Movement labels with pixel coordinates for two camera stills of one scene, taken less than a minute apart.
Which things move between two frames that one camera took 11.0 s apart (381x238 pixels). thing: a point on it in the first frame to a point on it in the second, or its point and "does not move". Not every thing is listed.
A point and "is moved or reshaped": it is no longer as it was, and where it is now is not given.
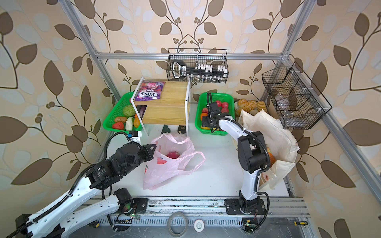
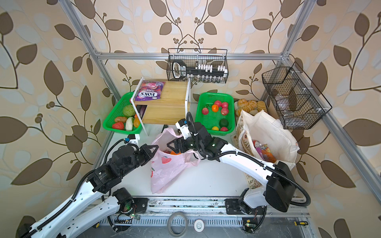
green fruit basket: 202,103 does not move
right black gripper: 205,121 to 177,141
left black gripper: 149,153 does not move
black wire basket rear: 204,68 does not move
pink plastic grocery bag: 171,154 is moved or reshaped
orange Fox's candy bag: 272,158 does not move
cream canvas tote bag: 283,145 does not move
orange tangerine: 203,114 to 172,152
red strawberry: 118,126 does not move
